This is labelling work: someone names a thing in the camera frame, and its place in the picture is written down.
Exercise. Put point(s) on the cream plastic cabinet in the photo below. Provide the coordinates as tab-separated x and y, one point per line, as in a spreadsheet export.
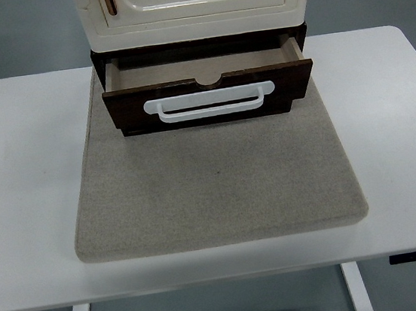
196	28

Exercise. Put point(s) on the dark wooden drawer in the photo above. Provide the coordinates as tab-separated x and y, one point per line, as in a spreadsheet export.
126	108

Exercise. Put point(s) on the beige felt mat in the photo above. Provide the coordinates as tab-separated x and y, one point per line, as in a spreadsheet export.
215	185

